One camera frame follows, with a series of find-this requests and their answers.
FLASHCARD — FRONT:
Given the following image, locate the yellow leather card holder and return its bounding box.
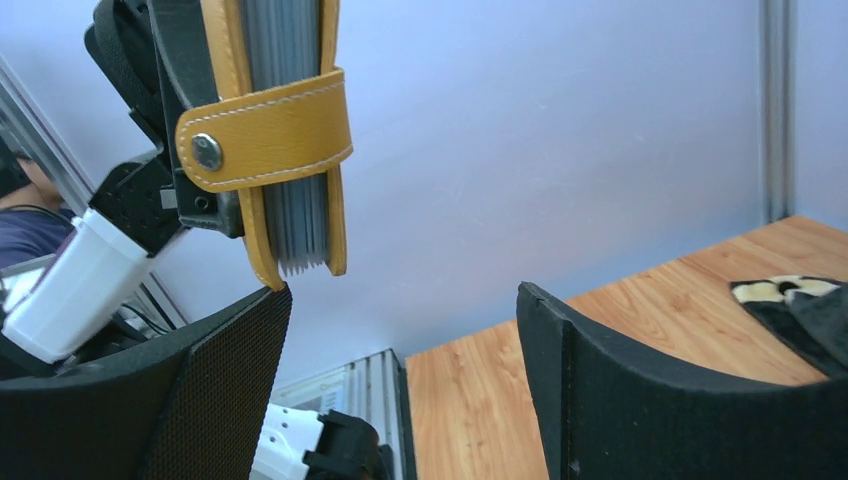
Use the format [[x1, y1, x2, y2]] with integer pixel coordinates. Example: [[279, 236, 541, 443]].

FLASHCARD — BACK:
[[174, 1, 353, 290]]

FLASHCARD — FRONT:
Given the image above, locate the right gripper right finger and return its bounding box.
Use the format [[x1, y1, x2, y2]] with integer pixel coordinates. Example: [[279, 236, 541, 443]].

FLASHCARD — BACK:
[[516, 282, 847, 479]]

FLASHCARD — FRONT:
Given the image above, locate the black floral plush blanket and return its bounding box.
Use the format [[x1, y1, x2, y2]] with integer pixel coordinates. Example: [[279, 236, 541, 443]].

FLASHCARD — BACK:
[[729, 275, 847, 378]]

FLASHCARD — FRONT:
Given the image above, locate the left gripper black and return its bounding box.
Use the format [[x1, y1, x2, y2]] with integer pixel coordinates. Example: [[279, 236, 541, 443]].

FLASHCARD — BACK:
[[84, 0, 245, 256]]

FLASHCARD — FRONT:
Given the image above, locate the person in purple shirt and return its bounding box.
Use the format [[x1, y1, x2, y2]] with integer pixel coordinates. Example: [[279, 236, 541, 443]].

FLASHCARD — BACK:
[[1, 150, 75, 269]]

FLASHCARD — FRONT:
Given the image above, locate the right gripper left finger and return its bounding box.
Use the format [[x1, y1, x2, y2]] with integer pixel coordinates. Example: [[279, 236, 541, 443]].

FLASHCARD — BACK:
[[1, 288, 292, 479]]

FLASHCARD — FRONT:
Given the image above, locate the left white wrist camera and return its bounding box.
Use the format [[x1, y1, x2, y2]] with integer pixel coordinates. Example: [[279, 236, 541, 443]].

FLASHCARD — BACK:
[[2, 207, 182, 365]]

